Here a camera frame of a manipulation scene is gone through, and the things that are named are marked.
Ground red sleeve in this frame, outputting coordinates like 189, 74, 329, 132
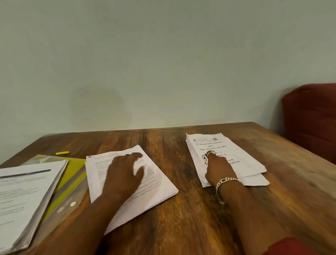
262, 237, 327, 255

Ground silver chain bracelet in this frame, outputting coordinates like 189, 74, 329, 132
215, 178, 243, 205

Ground white printed paper stack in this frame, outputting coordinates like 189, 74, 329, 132
86, 145, 179, 235

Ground person's left hand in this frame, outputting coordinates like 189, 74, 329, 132
101, 152, 145, 204

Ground person's left forearm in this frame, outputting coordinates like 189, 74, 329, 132
43, 195, 126, 255

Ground person's right hand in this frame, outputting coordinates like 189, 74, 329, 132
204, 150, 239, 186

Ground person's right forearm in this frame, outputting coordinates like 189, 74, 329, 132
217, 180, 298, 255

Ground clear plastic button folder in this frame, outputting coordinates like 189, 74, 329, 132
25, 168, 89, 247

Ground white paper sheets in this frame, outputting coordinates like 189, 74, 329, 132
185, 139, 270, 188

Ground thick white document stack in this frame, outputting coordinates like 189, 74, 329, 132
0, 159, 69, 255

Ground white title page booklet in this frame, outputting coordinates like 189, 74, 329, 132
186, 133, 267, 180

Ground red cushion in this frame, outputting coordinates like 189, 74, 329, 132
282, 83, 336, 165

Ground yellow folder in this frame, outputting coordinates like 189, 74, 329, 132
20, 154, 87, 224

